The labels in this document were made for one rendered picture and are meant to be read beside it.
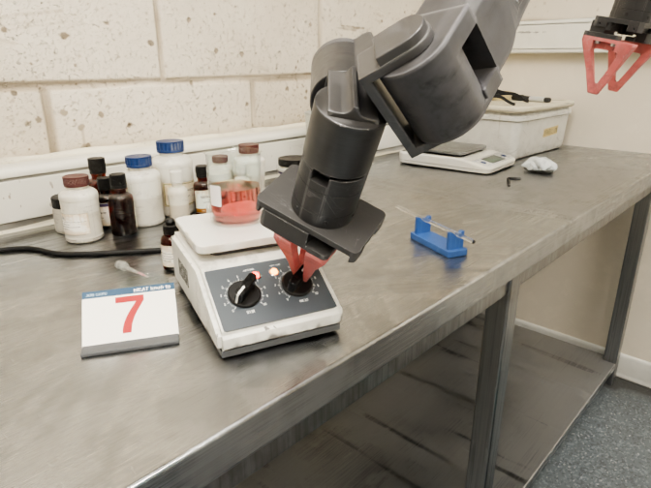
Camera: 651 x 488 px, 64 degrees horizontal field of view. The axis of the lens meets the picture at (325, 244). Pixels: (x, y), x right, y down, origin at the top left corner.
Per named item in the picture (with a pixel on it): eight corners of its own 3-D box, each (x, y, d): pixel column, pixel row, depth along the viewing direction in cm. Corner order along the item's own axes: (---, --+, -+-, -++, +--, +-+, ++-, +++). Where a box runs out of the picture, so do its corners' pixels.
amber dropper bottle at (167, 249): (175, 261, 72) (170, 212, 70) (191, 265, 71) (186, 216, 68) (158, 268, 70) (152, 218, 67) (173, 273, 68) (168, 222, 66)
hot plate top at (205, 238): (307, 238, 57) (307, 230, 57) (198, 256, 52) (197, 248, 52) (268, 211, 67) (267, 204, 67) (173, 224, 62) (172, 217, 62)
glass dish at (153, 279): (134, 289, 64) (132, 272, 63) (177, 290, 63) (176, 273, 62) (112, 309, 58) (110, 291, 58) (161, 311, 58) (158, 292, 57)
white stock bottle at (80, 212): (89, 230, 85) (79, 170, 82) (111, 236, 82) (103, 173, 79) (58, 240, 81) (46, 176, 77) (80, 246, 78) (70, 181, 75)
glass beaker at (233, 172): (263, 231, 58) (261, 155, 55) (205, 232, 57) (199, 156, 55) (265, 213, 65) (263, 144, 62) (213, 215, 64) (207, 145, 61)
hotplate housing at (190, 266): (344, 332, 53) (346, 259, 51) (219, 364, 48) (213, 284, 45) (267, 261, 72) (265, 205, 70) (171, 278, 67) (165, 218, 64)
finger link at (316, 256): (284, 235, 57) (299, 169, 50) (341, 268, 55) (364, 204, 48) (248, 274, 52) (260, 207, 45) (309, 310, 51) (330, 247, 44)
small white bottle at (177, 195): (193, 221, 90) (188, 171, 87) (173, 225, 88) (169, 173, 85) (187, 216, 93) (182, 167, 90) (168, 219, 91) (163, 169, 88)
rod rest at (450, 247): (468, 255, 75) (470, 231, 73) (448, 259, 73) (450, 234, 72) (427, 234, 83) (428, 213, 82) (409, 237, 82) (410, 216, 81)
